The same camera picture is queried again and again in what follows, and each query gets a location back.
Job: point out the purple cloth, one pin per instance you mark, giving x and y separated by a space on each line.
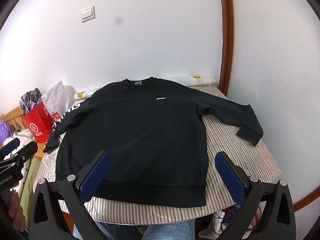
5 132

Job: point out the plaid cloth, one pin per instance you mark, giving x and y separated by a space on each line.
28 100

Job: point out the striped quilted mattress pad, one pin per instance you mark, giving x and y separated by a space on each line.
225 140

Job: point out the wooden door frame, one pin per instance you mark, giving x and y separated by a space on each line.
226 42

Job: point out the wooden baseboard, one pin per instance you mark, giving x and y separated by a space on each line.
298 205

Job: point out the wooden headboard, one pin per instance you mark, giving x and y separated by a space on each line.
15 120

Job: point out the duck print rolled pad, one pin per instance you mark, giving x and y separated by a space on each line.
205 80

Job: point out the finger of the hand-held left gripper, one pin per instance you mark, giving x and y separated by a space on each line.
11 146
26 151

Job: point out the black sweatshirt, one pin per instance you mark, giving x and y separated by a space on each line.
137 135

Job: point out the white plastic shopping bag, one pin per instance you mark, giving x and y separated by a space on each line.
57 92

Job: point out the white light switch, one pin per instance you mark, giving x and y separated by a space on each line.
87 13

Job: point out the green bed sheet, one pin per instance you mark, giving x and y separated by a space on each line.
27 180

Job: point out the red paper bag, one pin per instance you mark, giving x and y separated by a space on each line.
37 125

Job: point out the person's left hand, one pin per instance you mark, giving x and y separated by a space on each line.
15 210

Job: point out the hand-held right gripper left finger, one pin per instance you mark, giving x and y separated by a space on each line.
96 177

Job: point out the person's blue jeans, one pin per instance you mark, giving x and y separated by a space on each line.
170 230

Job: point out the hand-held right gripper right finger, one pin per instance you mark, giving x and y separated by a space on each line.
231 177

